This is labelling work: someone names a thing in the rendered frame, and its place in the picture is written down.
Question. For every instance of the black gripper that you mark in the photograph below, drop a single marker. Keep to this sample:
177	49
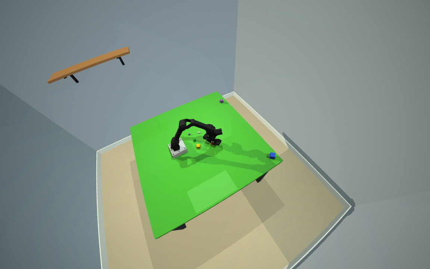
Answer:
209	139

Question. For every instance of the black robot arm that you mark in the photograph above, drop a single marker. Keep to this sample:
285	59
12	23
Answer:
210	130

